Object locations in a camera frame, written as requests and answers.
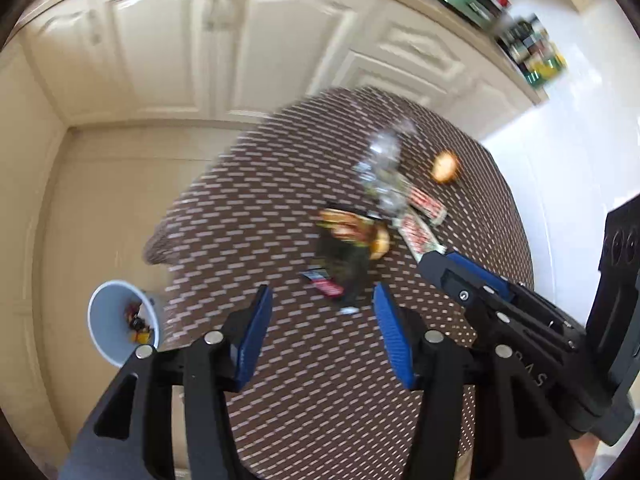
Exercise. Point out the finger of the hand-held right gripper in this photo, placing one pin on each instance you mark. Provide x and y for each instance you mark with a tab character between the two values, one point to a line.
450	280
482	275

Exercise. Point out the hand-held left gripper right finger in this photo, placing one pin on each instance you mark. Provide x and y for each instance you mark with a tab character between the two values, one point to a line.
395	340

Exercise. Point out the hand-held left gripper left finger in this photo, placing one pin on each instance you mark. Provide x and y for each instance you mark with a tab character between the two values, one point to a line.
254	340

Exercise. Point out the red white snack wrapper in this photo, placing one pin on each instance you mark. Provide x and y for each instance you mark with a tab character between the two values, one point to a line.
426	204
420	237

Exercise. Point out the dark snack bag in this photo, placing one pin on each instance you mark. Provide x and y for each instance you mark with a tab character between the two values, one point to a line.
345	255

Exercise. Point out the gold snack bag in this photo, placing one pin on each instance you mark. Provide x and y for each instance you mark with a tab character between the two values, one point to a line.
141	336

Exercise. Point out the pale blue waste bin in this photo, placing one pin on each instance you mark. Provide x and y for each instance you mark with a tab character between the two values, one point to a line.
112	320

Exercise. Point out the small dark red wrapper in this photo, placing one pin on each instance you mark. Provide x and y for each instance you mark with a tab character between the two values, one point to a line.
322	282

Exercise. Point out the clear plastic wrapper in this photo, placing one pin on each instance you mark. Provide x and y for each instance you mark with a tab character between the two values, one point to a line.
384	165

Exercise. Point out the brown polka dot tablecloth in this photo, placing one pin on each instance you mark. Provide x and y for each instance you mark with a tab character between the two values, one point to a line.
300	200

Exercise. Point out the row of condiment bottles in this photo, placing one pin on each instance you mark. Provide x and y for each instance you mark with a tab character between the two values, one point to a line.
535	52

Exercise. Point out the cream lower kitchen cabinets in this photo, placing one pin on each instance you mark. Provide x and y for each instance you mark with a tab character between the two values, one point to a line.
160	40

